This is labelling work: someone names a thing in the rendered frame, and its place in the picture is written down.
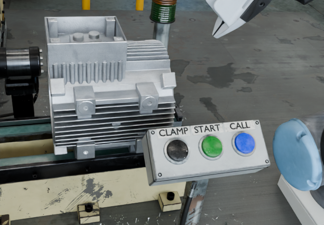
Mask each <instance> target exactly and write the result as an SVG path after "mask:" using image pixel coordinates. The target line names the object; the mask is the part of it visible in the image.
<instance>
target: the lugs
mask: <svg viewBox="0 0 324 225"><path fill-rule="evenodd" d="M160 82H161V89H162V90H168V89H173V88H175V87H176V76H175V72H166V73H162V74H161V75H160ZM50 93H51V97H56V96H65V93H66V90H65V79H64V78H55V79H50ZM67 153H68V148H67V146H66V147H55V143H54V155H55V156H58V155H66V154H67Z"/></svg>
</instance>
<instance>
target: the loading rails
mask: <svg viewBox="0 0 324 225"><path fill-rule="evenodd" d="M174 111H175V113H174V117H175V118H173V120H174V122H173V127H180V126H181V125H182V119H183V115H182V113H181V112H180V110H179V108H178V107H177V106H175V108H174ZM185 185H186V182H180V183H173V184H165V185H155V186H149V184H148V178H147V171H146V166H145V159H144V153H136V152H130V153H129V149H128V148H127V147H126V148H116V149H107V150H98V151H95V158H90V159H77V158H74V152H73V149H69V150H67V154H66V155H58V156H55V155H54V145H53V137H52V127H51V116H38V117H25V118H13V119H0V225H11V221H12V220H19V219H26V218H33V217H40V216H47V215H53V214H60V213H67V212H76V211H77V212H78V219H79V224H87V223H94V222H99V221H100V219H101V214H100V209H99V208H104V207H111V206H118V205H124V204H131V203H138V202H145V201H152V200H158V201H159V204H160V207H161V210H162V212H167V211H173V210H180V209H181V205H182V202H181V199H180V197H182V196H184V191H185Z"/></svg>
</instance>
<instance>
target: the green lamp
mask: <svg viewBox="0 0 324 225"><path fill-rule="evenodd" d="M175 12H176V4H174V5H168V6H167V5H159V4H156V3H155V2H153V1H152V4H151V15H150V16H151V18H152V19H153V20H155V21H158V22H172V21H173V20H174V18H175Z"/></svg>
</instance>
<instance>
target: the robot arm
mask: <svg viewBox="0 0 324 225"><path fill-rule="evenodd" d="M271 1H272V0H206V2H207V3H208V4H209V5H210V7H211V8H212V9H213V10H214V12H215V13H216V14H217V15H218V18H217V20H216V23H215V26H214V30H213V33H212V35H213V36H214V37H215V38H220V37H222V36H224V35H226V34H228V33H229V32H231V31H233V30H235V29H237V28H239V27H240V26H242V25H243V24H244V23H246V22H249V21H250V20H251V19H253V18H254V17H255V16H256V15H257V14H259V13H260V12H261V11H262V10H264V9H265V8H266V7H267V5H268V4H269V3H270V2H271ZM296 1H298V2H300V3H301V4H303V5H305V4H307V3H309V2H311V1H313V0H296ZM272 148H273V155H274V159H275V162H276V165H277V167H278V169H279V171H280V173H281V174H282V175H283V177H284V178H285V180H286V181H287V182H288V183H289V184H290V185H291V186H292V187H294V188H296V189H298V190H301V191H310V193H311V195H312V197H313V198H314V200H315V201H316V202H317V203H318V204H319V205H320V206H321V207H322V208H323V209H324V110H323V111H320V112H316V113H313V114H310V115H307V116H303V117H300V118H297V119H296V118H293V119H290V120H289V121H288V122H285V123H283V124H281V125H280V126H279V127H278V128H277V129H276V131H275V135H274V137H273V142H272Z"/></svg>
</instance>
